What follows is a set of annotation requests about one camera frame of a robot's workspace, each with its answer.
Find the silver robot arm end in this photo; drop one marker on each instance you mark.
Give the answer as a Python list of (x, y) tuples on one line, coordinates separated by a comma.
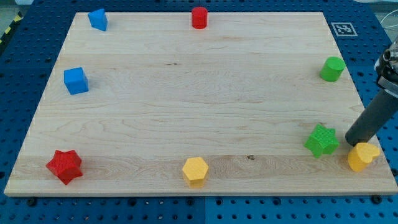
[(386, 68)]

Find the white fiducial marker tag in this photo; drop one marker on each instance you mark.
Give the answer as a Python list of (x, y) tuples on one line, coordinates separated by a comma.
[(344, 29)]

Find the blue pentagon block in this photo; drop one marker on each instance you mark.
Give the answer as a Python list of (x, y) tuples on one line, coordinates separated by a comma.
[(98, 19)]

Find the red cylinder block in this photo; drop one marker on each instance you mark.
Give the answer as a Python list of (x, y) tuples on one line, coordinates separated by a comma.
[(199, 17)]

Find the green cylinder block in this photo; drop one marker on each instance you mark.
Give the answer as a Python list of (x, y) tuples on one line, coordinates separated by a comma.
[(332, 69)]

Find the light wooden board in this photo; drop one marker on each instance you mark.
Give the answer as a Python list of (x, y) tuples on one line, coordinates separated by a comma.
[(244, 94)]

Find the yellow heart block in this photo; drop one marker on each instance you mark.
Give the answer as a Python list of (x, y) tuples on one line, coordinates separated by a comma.
[(362, 155)]

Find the green star block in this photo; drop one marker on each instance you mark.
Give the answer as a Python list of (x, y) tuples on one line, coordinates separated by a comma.
[(322, 141)]

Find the blue cube block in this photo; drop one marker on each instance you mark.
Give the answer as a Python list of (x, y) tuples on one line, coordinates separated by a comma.
[(75, 81)]

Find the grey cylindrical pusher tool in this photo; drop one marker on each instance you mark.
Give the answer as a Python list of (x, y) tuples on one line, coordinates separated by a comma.
[(380, 110)]

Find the yellow hexagon block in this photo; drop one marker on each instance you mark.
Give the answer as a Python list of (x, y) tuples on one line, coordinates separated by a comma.
[(195, 172)]

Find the red star block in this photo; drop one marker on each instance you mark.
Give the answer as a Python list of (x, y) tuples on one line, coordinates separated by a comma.
[(65, 165)]

